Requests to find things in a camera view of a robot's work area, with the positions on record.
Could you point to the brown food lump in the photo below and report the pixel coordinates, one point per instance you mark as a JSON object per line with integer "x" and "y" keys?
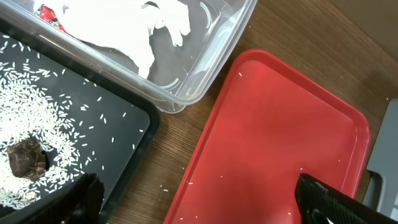
{"x": 27, "y": 160}

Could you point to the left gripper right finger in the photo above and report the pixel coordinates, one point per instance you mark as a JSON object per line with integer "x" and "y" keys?
{"x": 319, "y": 203}

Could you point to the grey dishwasher rack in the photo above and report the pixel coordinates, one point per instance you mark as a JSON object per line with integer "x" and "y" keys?
{"x": 381, "y": 194}

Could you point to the red serving tray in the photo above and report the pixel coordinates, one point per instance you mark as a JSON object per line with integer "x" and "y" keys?
{"x": 269, "y": 124}

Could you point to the red snack wrapper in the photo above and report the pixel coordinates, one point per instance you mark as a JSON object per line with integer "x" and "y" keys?
{"x": 48, "y": 15}

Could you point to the black plastic tray bin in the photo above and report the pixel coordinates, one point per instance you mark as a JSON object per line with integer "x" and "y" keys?
{"x": 109, "y": 203}

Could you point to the white rice grains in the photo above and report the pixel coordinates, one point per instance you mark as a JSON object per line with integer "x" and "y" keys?
{"x": 81, "y": 127}

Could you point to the white paper napkin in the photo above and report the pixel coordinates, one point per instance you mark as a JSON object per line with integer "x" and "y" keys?
{"x": 124, "y": 25}

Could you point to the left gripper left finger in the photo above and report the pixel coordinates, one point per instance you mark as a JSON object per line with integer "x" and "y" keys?
{"x": 81, "y": 203}

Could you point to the clear plastic waste bin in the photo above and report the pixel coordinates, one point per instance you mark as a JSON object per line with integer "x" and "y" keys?
{"x": 179, "y": 76}

